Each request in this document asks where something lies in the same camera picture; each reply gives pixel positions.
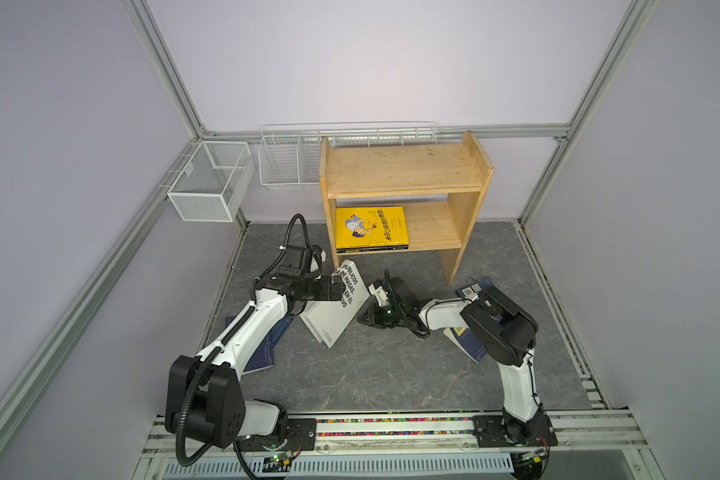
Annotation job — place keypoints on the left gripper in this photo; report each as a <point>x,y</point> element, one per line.
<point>337,288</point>

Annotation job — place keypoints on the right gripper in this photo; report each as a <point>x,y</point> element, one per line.
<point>373,319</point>

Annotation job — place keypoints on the white book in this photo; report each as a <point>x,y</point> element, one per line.
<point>327,320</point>

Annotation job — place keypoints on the blue book with yellow label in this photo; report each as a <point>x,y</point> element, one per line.
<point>263,356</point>
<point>467,342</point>

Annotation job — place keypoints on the black book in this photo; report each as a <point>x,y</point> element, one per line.
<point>372,249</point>

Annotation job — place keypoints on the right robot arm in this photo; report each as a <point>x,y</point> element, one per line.
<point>484,322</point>

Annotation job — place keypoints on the blue book under left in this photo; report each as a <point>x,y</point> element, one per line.
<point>280,328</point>

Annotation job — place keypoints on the blue book with barcode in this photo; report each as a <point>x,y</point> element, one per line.
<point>472,289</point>

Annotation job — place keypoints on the white mesh basket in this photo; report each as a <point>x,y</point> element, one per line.
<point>212,183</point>

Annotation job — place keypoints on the wooden two-tier shelf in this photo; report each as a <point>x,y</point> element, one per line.
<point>441,188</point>

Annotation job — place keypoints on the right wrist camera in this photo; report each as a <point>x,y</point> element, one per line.
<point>377,289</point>

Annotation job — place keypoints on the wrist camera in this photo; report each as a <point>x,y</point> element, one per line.
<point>303,261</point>
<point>377,289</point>

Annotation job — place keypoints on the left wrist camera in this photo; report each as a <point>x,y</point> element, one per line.
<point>303,261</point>

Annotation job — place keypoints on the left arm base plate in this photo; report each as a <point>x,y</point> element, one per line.
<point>297,434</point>

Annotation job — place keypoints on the aluminium front rail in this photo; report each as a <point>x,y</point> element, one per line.
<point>406,445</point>

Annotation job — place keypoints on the white wire rack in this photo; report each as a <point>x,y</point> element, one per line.
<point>289,154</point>

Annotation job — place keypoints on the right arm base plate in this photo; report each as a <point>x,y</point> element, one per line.
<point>499,430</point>

